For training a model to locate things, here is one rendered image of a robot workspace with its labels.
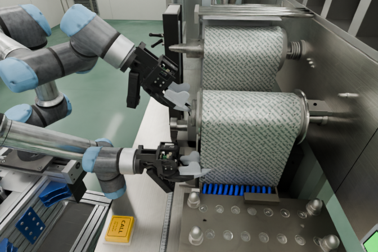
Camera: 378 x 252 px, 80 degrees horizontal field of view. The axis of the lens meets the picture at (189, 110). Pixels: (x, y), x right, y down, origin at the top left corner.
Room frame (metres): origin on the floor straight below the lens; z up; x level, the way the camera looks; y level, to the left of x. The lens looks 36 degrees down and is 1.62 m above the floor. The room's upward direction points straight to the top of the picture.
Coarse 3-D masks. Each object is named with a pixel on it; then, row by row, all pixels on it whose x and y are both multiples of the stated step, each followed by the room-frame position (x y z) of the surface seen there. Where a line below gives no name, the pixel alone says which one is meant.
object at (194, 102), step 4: (192, 100) 0.49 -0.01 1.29; (196, 100) 0.49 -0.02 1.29; (192, 104) 0.48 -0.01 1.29; (196, 104) 0.48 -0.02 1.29; (192, 108) 0.47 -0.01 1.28; (196, 108) 0.47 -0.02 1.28; (192, 112) 0.46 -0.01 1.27; (192, 116) 0.45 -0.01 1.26; (192, 120) 0.45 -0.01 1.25; (192, 124) 0.45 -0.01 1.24
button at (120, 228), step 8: (112, 216) 0.37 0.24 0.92; (120, 216) 0.37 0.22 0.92; (112, 224) 0.35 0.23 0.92; (120, 224) 0.35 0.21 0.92; (128, 224) 0.35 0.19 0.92; (112, 232) 0.32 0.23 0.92; (120, 232) 0.32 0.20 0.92; (128, 232) 0.32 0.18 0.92; (112, 240) 0.31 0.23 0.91; (120, 240) 0.30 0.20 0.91; (128, 240) 0.31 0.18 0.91
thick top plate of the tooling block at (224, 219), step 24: (192, 216) 0.32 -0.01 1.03; (216, 216) 0.32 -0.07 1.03; (240, 216) 0.32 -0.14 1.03; (264, 216) 0.32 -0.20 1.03; (288, 216) 0.32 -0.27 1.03; (312, 216) 0.32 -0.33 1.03; (216, 240) 0.25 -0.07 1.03; (240, 240) 0.25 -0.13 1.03; (264, 240) 0.26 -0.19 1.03; (288, 240) 0.25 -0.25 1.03; (312, 240) 0.25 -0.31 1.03
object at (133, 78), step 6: (132, 72) 0.50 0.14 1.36; (138, 72) 0.51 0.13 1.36; (132, 78) 0.50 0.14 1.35; (138, 78) 0.50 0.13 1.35; (132, 84) 0.50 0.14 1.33; (138, 84) 0.51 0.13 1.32; (132, 90) 0.50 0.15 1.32; (138, 90) 0.52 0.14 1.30; (132, 96) 0.50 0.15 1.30; (138, 96) 0.52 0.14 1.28; (132, 102) 0.50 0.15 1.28; (138, 102) 0.51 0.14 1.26; (132, 108) 0.50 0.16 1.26
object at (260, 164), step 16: (208, 144) 0.42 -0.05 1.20; (224, 144) 0.42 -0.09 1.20; (240, 144) 0.42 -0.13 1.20; (256, 144) 0.41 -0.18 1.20; (208, 160) 0.42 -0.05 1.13; (224, 160) 0.42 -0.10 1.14; (240, 160) 0.42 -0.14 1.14; (256, 160) 0.41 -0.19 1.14; (272, 160) 0.41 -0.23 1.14; (208, 176) 0.42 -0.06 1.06; (224, 176) 0.42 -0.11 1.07; (240, 176) 0.42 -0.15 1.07; (256, 176) 0.41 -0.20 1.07; (272, 176) 0.41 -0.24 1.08
